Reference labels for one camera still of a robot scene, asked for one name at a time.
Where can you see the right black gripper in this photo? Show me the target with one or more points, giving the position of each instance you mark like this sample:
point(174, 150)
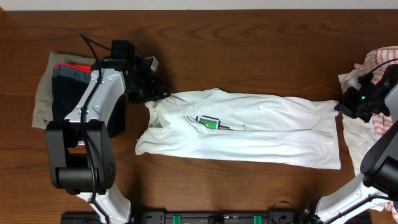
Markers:
point(346, 107)

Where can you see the red folded garment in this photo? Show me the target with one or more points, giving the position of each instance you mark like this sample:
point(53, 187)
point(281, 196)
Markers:
point(82, 68)

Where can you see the white garment in pile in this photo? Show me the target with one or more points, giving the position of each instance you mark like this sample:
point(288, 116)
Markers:
point(358, 135)

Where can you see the black boxer shorts grey waistband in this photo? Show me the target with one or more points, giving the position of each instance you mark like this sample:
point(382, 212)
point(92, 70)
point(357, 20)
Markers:
point(68, 86)

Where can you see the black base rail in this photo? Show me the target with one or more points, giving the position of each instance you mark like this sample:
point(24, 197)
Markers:
point(203, 218)

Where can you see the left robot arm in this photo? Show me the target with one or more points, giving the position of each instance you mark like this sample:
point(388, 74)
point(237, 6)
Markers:
point(81, 156)

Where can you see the red white striped garment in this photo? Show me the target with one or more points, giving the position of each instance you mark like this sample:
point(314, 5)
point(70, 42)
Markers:
point(379, 165)

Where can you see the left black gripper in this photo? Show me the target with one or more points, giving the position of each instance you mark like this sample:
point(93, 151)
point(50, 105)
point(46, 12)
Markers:
point(154, 91)

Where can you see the white t-shirt with pixel logo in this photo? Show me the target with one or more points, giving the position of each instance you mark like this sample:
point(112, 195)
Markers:
point(214, 124)

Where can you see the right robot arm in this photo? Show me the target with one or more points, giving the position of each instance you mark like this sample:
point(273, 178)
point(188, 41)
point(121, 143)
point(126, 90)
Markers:
point(346, 203)

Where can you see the khaki folded garment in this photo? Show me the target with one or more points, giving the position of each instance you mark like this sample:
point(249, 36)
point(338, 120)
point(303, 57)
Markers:
point(42, 113)

